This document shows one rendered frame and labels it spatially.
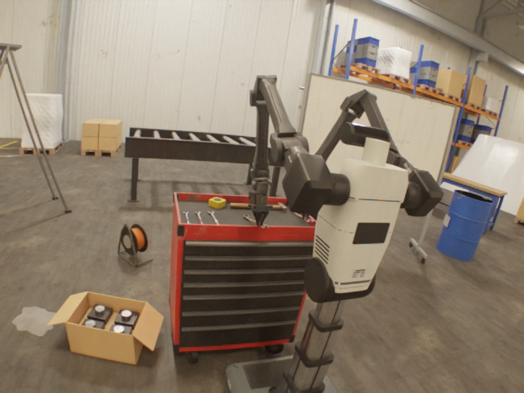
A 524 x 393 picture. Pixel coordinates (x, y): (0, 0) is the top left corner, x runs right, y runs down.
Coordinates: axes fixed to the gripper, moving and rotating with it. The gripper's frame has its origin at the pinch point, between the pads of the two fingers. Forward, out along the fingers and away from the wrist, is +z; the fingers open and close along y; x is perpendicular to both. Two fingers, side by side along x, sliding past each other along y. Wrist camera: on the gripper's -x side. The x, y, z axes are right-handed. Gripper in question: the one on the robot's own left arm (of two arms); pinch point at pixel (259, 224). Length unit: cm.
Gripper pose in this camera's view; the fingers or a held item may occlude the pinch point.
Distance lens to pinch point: 148.3
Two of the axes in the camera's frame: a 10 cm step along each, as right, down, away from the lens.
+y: -9.3, -0.1, -3.7
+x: 3.7, 1.4, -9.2
